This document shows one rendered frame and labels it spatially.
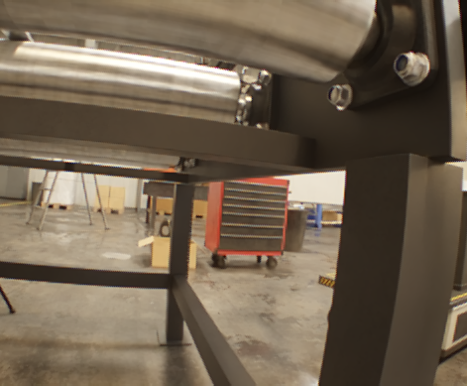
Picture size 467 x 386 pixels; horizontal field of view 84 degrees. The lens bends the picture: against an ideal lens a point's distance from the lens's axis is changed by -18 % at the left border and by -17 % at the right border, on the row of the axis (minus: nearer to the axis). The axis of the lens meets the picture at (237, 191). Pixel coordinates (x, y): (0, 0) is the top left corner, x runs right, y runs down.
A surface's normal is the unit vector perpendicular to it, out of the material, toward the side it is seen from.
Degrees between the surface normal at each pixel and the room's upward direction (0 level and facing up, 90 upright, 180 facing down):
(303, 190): 90
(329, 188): 90
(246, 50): 172
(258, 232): 90
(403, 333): 90
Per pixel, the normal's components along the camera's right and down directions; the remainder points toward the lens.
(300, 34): 0.12, 0.80
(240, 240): 0.33, 0.00
